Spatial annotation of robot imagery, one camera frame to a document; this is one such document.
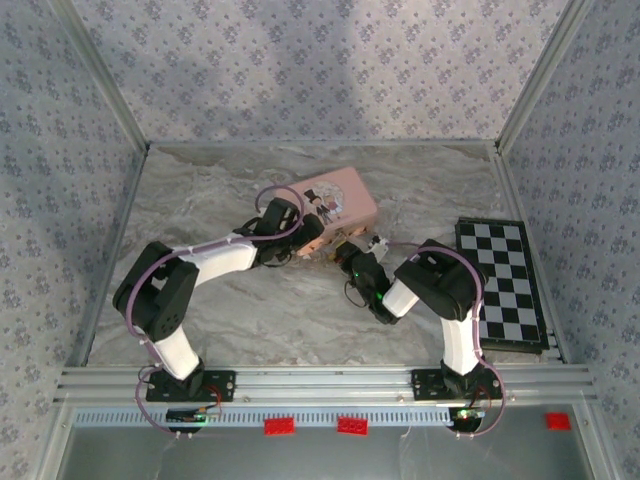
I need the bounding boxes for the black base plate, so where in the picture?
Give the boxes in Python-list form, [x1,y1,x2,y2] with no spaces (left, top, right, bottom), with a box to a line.
[145,369,237,403]
[410,368,503,401]

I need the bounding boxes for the left thin black cable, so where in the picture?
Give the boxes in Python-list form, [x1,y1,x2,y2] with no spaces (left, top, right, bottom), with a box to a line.
[258,247,295,270]

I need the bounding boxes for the black white chessboard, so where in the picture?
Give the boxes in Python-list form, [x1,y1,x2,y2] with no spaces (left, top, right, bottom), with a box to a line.
[453,216,551,357]

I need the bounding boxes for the grey metal sheet panel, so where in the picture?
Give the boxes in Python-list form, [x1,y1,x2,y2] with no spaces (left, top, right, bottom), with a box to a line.
[54,424,599,480]

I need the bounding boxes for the left green circuit board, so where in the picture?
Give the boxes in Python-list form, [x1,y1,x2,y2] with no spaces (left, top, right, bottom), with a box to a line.
[166,408,222,426]

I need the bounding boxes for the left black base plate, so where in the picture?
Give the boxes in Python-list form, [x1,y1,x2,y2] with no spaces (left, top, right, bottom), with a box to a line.
[145,369,237,403]

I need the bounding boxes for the green circuit board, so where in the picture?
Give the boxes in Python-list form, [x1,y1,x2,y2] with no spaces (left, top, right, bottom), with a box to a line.
[166,408,222,426]
[448,406,485,432]

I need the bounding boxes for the right green circuit board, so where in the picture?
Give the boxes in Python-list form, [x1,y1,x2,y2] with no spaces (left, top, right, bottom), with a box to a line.
[448,406,485,432]

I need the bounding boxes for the aluminium mounting rail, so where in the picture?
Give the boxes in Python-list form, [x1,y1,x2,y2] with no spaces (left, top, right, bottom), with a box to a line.
[53,364,599,404]

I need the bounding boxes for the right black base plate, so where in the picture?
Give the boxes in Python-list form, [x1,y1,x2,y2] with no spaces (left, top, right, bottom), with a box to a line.
[410,368,503,401]

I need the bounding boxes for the pink tin box with couple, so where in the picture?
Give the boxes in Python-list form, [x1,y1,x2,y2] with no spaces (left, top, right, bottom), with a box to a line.
[287,167,379,257]

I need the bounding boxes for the thin black cable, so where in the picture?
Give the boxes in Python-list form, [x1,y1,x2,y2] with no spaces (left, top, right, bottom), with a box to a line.
[258,247,295,270]
[343,279,372,312]

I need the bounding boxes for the slotted grey cable duct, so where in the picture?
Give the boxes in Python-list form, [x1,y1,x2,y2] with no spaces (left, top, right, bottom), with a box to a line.
[74,405,454,427]

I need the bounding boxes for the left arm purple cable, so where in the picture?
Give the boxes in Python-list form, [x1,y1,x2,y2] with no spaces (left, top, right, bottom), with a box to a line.
[127,185,307,440]

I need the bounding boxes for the right thin black cable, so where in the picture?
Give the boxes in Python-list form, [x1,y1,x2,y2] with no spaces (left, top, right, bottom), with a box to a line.
[343,279,372,312]

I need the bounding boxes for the aluminium frame post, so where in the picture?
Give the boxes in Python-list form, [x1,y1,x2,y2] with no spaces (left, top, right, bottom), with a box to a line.
[47,0,152,152]
[493,0,599,154]

